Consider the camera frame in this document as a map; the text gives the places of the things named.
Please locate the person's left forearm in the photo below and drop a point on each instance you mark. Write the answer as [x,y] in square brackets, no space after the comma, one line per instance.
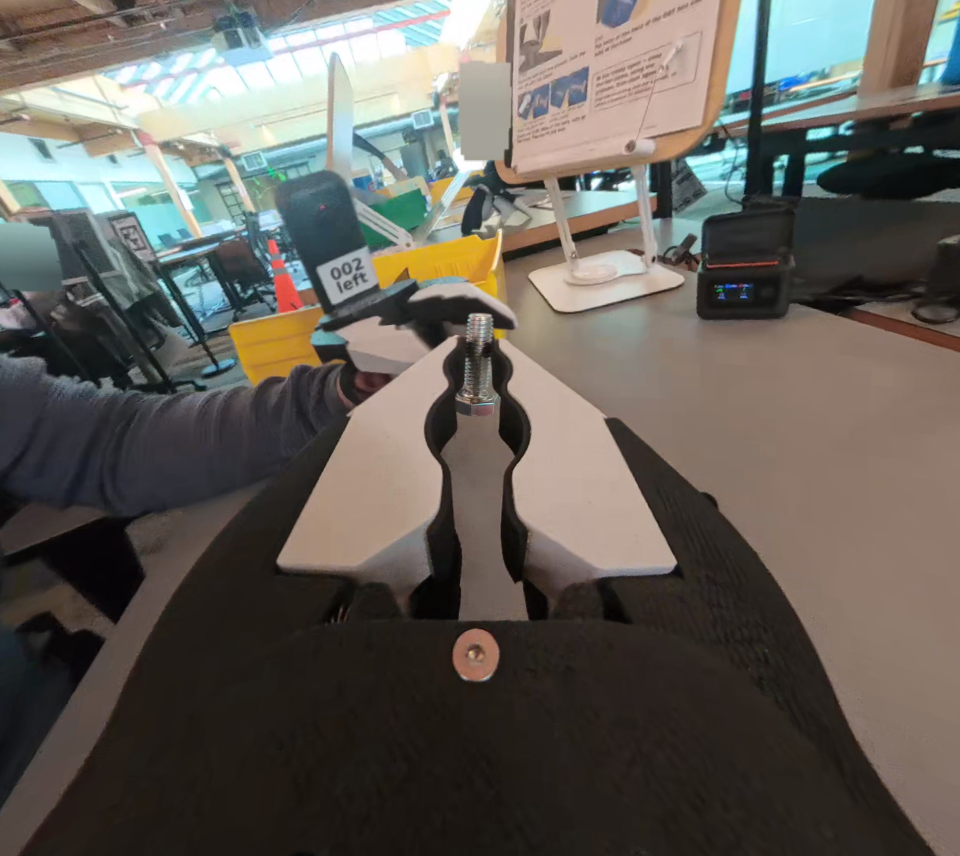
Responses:
[150,436]

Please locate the orange traffic cone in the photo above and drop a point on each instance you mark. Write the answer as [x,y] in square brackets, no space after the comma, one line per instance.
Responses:
[285,289]

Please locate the black white marker sign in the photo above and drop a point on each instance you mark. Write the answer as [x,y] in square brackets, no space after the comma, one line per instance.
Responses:
[131,237]

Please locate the person's left hand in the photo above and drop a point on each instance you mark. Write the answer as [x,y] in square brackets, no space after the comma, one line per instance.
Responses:
[369,385]

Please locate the thin board on white stand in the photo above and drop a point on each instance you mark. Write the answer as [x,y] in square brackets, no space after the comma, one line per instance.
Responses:
[339,120]

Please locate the black stool seat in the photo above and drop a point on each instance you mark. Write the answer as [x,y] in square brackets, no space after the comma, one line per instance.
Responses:
[885,177]

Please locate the wooden instruction board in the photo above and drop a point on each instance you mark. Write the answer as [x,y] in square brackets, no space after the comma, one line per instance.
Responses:
[615,45]

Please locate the small black display device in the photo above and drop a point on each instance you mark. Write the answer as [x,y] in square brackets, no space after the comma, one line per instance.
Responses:
[742,248]

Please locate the black white gripper holder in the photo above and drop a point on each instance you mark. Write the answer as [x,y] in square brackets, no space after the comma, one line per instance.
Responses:
[476,210]

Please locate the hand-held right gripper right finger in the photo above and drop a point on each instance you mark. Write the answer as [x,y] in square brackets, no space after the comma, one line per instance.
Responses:
[577,496]

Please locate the black vertical pole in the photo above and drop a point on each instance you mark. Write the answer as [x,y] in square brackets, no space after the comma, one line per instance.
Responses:
[761,83]

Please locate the black coat rack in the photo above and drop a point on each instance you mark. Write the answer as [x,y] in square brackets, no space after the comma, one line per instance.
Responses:
[112,286]

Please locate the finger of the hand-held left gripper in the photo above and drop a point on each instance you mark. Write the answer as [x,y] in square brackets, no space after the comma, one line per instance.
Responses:
[382,349]
[450,301]

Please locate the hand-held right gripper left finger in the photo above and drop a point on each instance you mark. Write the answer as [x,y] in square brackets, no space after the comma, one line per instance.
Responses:
[367,496]

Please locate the white board stand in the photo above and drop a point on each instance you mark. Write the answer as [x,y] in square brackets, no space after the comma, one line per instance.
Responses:
[600,286]

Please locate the brown office chair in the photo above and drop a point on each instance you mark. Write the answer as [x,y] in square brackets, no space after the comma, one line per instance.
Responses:
[244,271]

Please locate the black device box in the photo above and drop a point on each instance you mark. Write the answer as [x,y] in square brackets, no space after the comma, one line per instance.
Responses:
[946,271]

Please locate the ceiling projector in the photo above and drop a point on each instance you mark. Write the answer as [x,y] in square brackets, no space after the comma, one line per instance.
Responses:
[238,34]

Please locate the silver hex bolt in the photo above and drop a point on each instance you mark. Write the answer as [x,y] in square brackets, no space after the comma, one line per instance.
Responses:
[478,361]

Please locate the yellow plastic bin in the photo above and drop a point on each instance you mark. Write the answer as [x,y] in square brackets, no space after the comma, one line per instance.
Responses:
[262,346]

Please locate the green plastic bin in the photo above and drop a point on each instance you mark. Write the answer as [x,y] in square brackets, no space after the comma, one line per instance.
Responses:
[401,210]

